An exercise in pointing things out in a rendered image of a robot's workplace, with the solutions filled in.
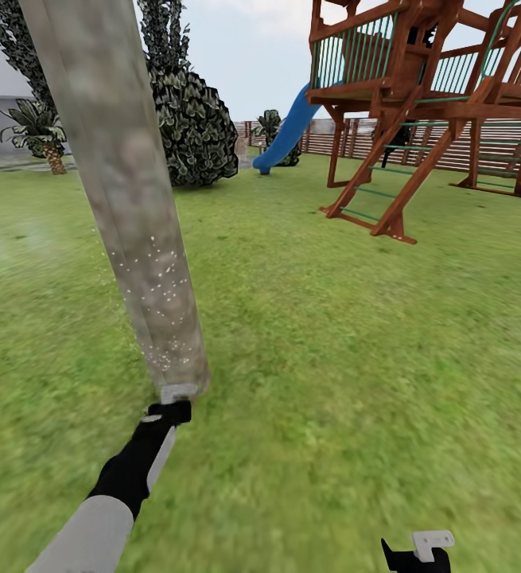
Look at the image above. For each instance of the garden chair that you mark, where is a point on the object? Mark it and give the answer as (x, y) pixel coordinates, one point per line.
(241, 145)

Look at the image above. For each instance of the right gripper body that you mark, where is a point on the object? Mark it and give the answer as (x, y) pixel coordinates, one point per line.
(407, 562)

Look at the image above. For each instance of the tree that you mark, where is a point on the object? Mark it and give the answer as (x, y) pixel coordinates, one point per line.
(404, 136)
(21, 51)
(92, 57)
(161, 29)

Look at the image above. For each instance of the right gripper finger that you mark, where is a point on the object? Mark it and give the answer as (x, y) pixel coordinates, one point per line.
(389, 555)

